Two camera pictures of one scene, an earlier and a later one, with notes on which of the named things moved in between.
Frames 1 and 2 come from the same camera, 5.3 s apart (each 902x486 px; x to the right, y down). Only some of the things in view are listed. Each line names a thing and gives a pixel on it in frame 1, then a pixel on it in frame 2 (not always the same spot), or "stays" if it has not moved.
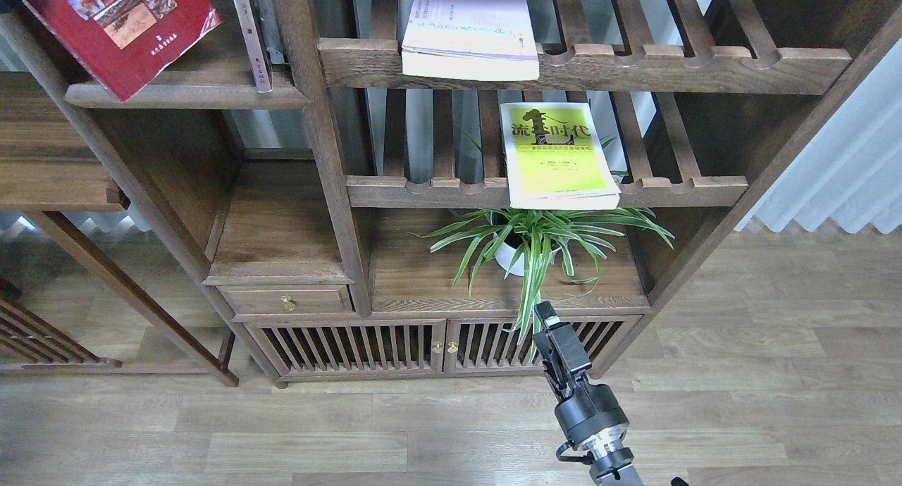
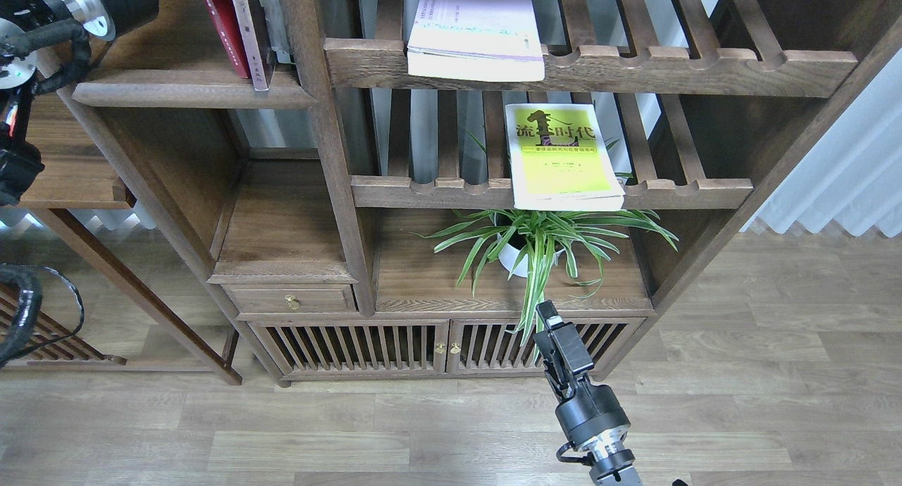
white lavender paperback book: (470, 31) stays
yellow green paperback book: (557, 158) stays
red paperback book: (125, 30) -> (221, 0)
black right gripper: (588, 411) stays
